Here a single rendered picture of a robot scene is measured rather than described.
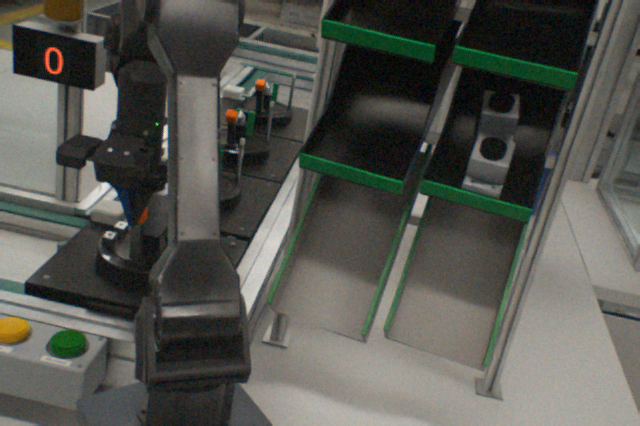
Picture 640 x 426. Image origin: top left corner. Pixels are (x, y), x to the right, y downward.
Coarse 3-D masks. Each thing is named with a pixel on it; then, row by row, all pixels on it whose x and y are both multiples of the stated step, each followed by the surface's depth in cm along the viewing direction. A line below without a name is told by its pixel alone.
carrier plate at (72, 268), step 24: (72, 240) 110; (96, 240) 111; (48, 264) 103; (72, 264) 104; (96, 264) 105; (48, 288) 99; (72, 288) 99; (96, 288) 100; (120, 288) 101; (144, 288) 102
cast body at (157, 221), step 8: (160, 192) 103; (152, 200) 103; (160, 200) 102; (152, 208) 103; (160, 208) 103; (152, 216) 103; (160, 216) 103; (144, 224) 103; (152, 224) 103; (160, 224) 103; (144, 232) 103; (152, 232) 103; (160, 232) 104
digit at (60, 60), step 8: (40, 40) 108; (48, 40) 108; (56, 40) 108; (64, 40) 107; (40, 48) 108; (48, 48) 108; (56, 48) 108; (64, 48) 108; (40, 56) 109; (48, 56) 109; (56, 56) 108; (64, 56) 108; (40, 64) 109; (48, 64) 109; (56, 64) 109; (64, 64) 109; (40, 72) 110; (48, 72) 110; (56, 72) 109; (64, 72) 109; (64, 80) 110
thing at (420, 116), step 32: (448, 32) 103; (352, 64) 101; (384, 64) 105; (416, 64) 105; (448, 64) 96; (352, 96) 101; (384, 96) 101; (416, 96) 101; (320, 128) 95; (352, 128) 96; (384, 128) 96; (416, 128) 97; (320, 160) 90; (352, 160) 93; (384, 160) 93; (384, 192) 89
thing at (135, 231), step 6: (144, 216) 99; (138, 222) 99; (132, 228) 100; (138, 228) 100; (132, 234) 101; (138, 234) 100; (132, 240) 101; (138, 240) 101; (132, 246) 101; (138, 246) 101; (132, 252) 102; (138, 252) 102; (132, 258) 102; (138, 258) 102
